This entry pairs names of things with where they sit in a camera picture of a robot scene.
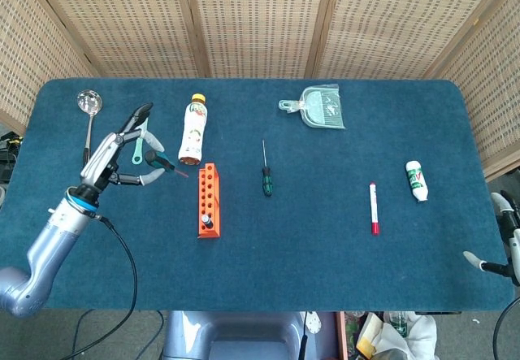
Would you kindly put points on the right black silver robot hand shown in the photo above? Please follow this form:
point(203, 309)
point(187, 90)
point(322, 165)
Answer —
point(516, 250)

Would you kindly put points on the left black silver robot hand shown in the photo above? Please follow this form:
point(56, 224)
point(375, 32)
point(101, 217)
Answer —
point(99, 159)

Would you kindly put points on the black silver precision screwdriver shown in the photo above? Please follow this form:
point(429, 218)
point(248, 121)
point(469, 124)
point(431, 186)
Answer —
point(207, 222)

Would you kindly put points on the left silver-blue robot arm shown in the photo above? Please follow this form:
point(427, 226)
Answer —
point(53, 234)

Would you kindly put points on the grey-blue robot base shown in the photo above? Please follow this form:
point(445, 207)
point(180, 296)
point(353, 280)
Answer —
point(243, 335)

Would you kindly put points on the mint green cleaning brush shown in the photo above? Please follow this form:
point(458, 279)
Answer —
point(137, 154)

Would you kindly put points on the steel ladle black grip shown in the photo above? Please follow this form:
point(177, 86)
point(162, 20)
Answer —
point(89, 102)

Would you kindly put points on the white drink bottle yellow cap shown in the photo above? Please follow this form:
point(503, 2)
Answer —
point(194, 132)

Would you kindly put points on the small white green bottle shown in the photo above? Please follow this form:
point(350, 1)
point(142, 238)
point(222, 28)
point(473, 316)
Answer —
point(416, 181)

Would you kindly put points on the white plastic bag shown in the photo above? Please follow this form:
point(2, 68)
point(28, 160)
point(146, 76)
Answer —
point(418, 331)

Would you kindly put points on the orange tool holder block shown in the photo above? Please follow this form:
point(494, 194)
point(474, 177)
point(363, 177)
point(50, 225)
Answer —
point(211, 233)

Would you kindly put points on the white marker red cap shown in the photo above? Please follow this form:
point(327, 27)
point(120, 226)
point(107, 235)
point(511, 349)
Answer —
point(374, 209)

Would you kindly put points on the green black striped screwdriver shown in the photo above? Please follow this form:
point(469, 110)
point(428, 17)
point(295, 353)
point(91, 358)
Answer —
point(267, 183)

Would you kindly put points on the yellow white carton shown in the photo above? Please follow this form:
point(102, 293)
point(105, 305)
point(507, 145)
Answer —
point(365, 345)

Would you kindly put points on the blue carpet table cover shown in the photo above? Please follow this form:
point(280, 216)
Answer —
point(304, 262)

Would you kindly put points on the woven bamboo folding screen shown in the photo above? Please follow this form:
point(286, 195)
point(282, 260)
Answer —
point(260, 18)

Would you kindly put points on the white perforated plate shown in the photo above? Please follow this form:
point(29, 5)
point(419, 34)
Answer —
point(313, 323)

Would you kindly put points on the mint dustpan in plastic wrap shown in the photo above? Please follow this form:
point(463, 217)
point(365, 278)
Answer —
point(323, 108)

